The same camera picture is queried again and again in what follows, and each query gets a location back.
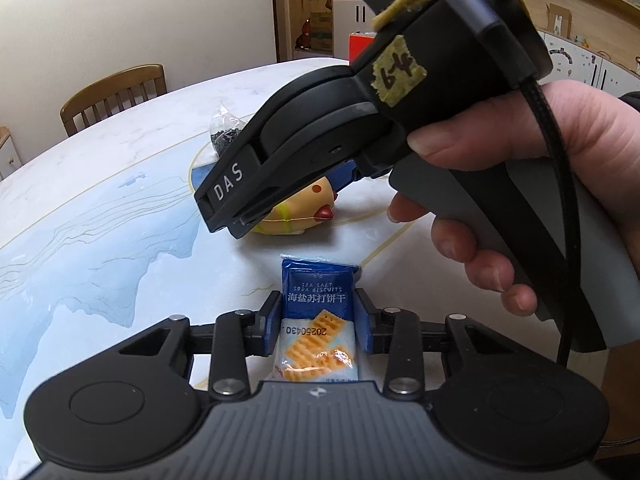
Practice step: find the white cabinet with stickers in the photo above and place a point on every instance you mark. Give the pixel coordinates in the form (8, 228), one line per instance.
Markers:
(600, 67)

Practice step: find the white marble patterned desktop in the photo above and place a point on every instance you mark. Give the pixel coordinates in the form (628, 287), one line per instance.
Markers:
(125, 160)

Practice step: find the person's right hand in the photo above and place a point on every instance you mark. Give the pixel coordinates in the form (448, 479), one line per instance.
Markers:
(600, 150)

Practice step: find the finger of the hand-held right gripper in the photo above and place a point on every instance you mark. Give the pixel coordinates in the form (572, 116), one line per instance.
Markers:
(247, 225)
(346, 177)

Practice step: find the white low cabinet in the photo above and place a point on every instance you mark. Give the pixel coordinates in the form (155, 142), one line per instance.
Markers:
(350, 20)

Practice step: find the clear bag of black bits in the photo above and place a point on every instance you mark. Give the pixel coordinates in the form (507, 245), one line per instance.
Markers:
(225, 135)

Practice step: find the yellow squeaky toy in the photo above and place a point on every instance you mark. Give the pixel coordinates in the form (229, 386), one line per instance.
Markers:
(300, 205)

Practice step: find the small white cabinet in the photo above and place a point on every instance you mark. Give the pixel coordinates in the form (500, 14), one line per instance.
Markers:
(9, 155)

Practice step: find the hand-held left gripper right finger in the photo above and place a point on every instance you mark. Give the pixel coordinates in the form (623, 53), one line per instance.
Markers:
(362, 327)

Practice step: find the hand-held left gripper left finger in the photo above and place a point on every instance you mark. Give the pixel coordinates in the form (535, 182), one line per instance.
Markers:
(273, 322)

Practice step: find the blue biscuit packet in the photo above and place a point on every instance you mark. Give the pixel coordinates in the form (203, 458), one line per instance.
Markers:
(312, 305)

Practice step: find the brown wooden chair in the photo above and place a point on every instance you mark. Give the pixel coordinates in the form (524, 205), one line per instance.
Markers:
(115, 80)

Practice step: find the red cardboard box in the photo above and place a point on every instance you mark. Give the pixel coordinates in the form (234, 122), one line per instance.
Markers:
(361, 45)

